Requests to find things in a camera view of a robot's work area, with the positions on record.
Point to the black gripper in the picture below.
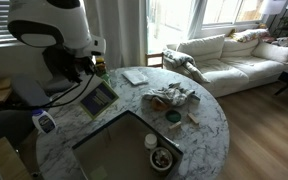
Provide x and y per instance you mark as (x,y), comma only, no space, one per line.
(65,65)

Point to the yellow dog picture book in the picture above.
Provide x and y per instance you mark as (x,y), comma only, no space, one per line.
(99,100)

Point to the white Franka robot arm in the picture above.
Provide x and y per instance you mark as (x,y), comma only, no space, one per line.
(50,20)

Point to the dark blue storage box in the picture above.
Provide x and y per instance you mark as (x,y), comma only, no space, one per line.
(117,153)

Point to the brown cardboard box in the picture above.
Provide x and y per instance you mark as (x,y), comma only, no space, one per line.
(5,161)

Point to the amber pill bottle yellow lid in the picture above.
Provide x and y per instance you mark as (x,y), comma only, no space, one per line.
(100,61)

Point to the dark office chair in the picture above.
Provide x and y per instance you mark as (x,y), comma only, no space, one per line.
(30,90)

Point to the white bottle blue label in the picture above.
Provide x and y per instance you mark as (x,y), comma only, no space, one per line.
(44,121)

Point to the white curtain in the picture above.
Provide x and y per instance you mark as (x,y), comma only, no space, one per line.
(124,30)

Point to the grey chair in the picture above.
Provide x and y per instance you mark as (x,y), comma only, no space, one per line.
(4,128)

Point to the wooden chair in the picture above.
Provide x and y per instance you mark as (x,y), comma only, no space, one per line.
(154,56)

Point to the orange object under cloth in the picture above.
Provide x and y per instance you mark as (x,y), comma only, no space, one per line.
(157,104)

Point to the striped crumpled cloth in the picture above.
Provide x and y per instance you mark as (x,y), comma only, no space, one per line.
(170,93)

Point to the grey white throw blanket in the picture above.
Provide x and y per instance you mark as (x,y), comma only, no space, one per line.
(184,61)

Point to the small green bowl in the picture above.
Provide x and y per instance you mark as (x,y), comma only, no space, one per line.
(173,116)

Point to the small wooden block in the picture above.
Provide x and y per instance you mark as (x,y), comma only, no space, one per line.
(193,118)
(175,125)

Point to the round ceramic bowl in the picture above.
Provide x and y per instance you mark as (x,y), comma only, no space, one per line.
(161,159)

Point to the white sofa back cushion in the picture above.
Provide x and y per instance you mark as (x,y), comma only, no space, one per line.
(202,48)
(240,49)
(275,53)

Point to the white sofa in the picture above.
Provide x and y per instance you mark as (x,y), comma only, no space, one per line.
(237,70)

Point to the black plant stand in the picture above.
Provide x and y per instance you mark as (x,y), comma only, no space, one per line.
(285,23)

